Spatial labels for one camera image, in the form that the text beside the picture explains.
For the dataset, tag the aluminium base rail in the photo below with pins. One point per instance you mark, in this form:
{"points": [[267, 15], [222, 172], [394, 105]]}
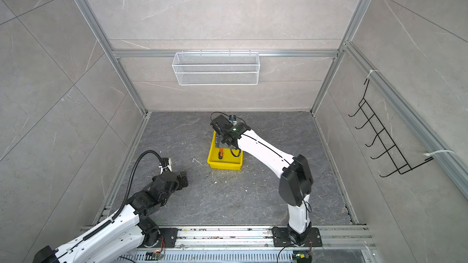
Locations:
{"points": [[256, 244]]}

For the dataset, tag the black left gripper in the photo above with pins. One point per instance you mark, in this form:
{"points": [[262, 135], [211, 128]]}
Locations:
{"points": [[180, 184]]}

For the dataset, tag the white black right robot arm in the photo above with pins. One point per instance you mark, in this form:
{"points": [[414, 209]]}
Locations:
{"points": [[293, 172]]}

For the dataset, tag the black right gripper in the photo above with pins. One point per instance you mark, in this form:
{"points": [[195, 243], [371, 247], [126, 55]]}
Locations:
{"points": [[222, 142]]}

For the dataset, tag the black wire hook rack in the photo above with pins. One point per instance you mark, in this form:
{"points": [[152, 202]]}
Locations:
{"points": [[400, 165]]}

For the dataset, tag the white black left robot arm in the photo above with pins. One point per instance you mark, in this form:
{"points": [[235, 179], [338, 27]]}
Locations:
{"points": [[125, 230]]}

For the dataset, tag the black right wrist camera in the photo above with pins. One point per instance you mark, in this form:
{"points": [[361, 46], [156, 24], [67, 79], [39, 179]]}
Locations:
{"points": [[221, 124]]}

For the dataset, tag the white zip tie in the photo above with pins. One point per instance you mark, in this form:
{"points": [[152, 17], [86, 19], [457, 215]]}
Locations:
{"points": [[429, 154]]}

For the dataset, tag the orange black screwdriver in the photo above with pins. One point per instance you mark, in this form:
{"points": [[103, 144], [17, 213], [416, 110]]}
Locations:
{"points": [[220, 154]]}

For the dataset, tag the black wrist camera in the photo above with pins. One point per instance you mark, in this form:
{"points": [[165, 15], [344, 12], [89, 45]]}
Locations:
{"points": [[165, 165], [221, 124]]}

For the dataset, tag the yellow plastic bin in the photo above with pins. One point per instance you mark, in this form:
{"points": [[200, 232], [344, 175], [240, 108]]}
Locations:
{"points": [[232, 159]]}

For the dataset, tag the white wire mesh basket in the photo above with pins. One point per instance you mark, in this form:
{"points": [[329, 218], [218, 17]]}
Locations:
{"points": [[216, 68]]}

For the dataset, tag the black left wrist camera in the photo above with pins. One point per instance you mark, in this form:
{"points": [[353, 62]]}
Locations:
{"points": [[165, 165]]}

